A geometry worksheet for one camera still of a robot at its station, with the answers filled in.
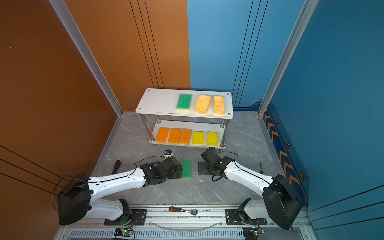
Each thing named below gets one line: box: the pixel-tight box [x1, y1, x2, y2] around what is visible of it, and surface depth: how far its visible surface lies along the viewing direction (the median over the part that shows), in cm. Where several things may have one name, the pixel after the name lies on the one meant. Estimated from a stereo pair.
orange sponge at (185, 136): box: [178, 128, 193, 145], surface depth 98 cm
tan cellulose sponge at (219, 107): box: [213, 96, 225, 115], surface depth 74 cm
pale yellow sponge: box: [155, 127, 170, 144], surface depth 98 cm
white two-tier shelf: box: [135, 88, 234, 149], surface depth 82 cm
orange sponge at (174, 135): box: [168, 128, 182, 144], surface depth 99 cm
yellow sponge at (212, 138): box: [206, 132, 219, 146], surface depth 97 cm
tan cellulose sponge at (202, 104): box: [195, 94, 211, 114], surface depth 74 cm
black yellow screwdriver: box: [111, 158, 122, 175], surface depth 93 cm
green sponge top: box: [176, 94, 192, 112], surface depth 77 cm
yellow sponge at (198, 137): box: [192, 131, 205, 145], surface depth 98 cm
